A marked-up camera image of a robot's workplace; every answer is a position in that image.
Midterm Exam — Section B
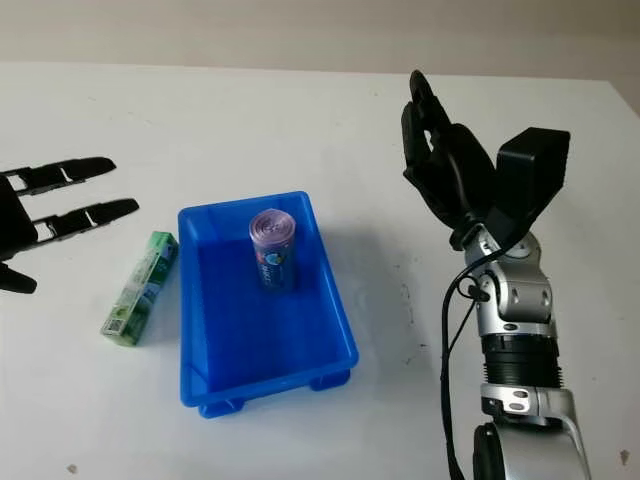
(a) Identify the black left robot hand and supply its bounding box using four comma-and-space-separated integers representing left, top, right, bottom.
0, 157, 140, 295

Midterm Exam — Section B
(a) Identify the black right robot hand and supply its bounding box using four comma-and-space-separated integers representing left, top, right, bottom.
400, 69, 499, 241

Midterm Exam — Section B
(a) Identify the green toothpaste box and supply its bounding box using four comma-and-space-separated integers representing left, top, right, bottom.
101, 230, 180, 348

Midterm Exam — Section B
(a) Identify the purple cylindrical can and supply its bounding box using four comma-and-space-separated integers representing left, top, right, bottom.
247, 208, 300, 294

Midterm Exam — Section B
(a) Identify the blue plastic tray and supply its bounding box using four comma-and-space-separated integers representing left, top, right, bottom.
177, 189, 360, 420

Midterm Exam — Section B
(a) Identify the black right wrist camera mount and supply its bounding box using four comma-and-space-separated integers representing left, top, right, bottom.
482, 127, 572, 251

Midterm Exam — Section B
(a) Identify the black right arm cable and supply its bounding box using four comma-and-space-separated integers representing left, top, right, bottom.
438, 234, 516, 480

